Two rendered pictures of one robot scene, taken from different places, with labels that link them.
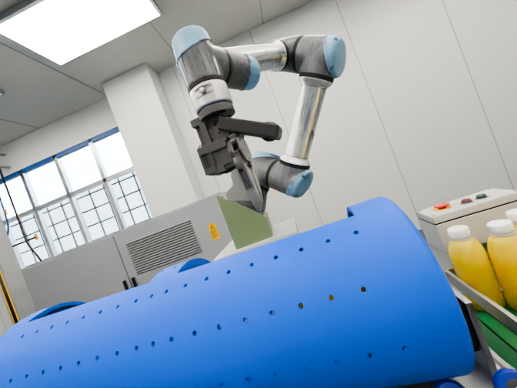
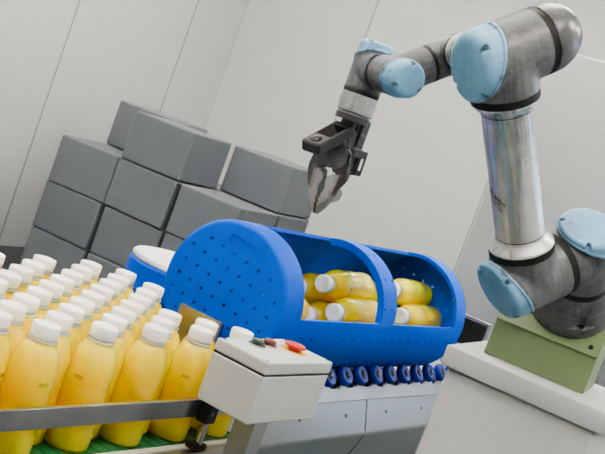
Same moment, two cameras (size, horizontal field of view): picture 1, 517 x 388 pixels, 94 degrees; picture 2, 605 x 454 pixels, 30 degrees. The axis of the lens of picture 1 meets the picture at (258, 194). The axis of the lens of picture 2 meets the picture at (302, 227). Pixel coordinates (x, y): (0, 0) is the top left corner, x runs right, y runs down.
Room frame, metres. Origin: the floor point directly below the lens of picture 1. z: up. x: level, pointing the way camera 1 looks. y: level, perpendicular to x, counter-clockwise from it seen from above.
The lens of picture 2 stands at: (1.15, -2.18, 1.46)
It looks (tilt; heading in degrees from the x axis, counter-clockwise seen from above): 5 degrees down; 108
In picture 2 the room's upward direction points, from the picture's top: 20 degrees clockwise
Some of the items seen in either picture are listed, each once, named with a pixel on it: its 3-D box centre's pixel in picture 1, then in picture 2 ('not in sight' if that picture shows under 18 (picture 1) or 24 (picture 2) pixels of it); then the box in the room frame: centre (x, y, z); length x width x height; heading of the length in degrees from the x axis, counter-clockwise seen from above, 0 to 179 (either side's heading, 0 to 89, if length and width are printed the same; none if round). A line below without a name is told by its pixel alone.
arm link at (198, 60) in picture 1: (199, 63); (370, 68); (0.47, 0.02, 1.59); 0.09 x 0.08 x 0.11; 137
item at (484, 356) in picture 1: (458, 322); (193, 343); (0.41, -0.24, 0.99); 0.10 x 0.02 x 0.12; 167
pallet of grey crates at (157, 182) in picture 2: not in sight; (167, 234); (-1.36, 3.46, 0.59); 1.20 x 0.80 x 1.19; 173
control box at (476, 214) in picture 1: (468, 219); (266, 378); (0.65, -0.50, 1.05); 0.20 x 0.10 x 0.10; 77
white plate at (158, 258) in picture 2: not in sight; (189, 267); (0.15, 0.26, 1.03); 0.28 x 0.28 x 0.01
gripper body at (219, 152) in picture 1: (223, 142); (345, 143); (0.47, 0.03, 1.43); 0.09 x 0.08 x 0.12; 78
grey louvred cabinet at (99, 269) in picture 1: (155, 296); not in sight; (2.45, 1.34, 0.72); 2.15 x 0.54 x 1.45; 83
